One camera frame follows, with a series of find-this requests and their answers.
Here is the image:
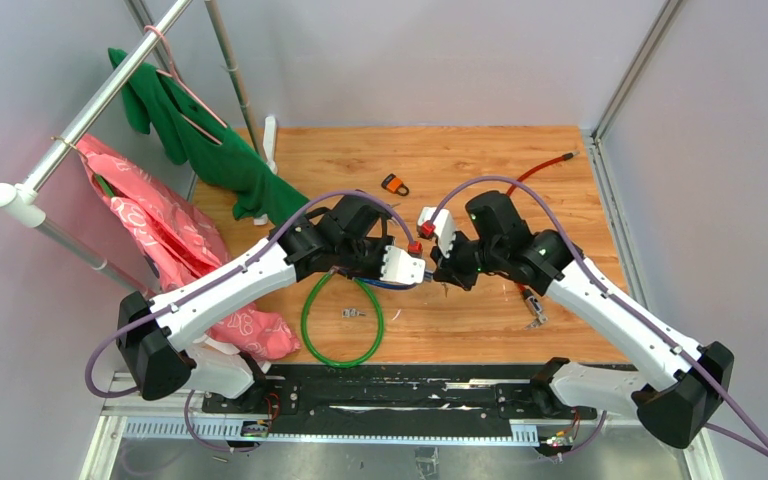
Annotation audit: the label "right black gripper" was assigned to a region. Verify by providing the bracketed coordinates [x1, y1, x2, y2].
[430, 226, 506, 291]

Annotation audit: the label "blue cable lock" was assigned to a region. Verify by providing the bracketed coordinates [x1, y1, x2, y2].
[347, 270, 433, 291]

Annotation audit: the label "small silver cable keys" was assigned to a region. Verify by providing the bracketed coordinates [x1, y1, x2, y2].
[341, 308, 365, 318]

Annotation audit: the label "red lock silver keys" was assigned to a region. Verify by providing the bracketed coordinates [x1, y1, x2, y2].
[522, 289, 548, 329]

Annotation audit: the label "orange black padlock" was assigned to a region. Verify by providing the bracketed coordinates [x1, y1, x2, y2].
[381, 174, 410, 197]

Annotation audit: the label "green cable lock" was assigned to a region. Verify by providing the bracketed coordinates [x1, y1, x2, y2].
[299, 273, 386, 370]

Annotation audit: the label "red cable lock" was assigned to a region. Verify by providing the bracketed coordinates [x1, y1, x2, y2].
[516, 151, 580, 183]

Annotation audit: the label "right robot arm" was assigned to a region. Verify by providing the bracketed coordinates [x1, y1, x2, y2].
[417, 190, 734, 449]

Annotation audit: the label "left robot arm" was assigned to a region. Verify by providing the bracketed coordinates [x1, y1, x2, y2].
[110, 190, 424, 413]

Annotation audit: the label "pink patterned garment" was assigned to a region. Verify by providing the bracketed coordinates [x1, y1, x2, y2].
[77, 134, 301, 361]

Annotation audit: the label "green cloth garment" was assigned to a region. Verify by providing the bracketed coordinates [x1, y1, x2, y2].
[121, 63, 308, 225]

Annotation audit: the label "white metal clothes rack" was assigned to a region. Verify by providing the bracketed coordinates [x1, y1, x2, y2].
[0, 0, 279, 294]

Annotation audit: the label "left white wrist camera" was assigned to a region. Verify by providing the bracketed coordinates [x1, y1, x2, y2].
[379, 245, 426, 286]

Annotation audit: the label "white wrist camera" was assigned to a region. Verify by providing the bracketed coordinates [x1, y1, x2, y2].
[379, 245, 426, 286]
[417, 206, 456, 258]

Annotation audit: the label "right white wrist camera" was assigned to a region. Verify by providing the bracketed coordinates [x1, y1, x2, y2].
[417, 206, 456, 258]

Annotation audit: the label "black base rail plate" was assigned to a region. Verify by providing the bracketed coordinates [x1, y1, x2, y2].
[112, 361, 601, 444]

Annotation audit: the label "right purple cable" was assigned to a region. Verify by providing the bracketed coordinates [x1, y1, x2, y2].
[423, 175, 768, 480]

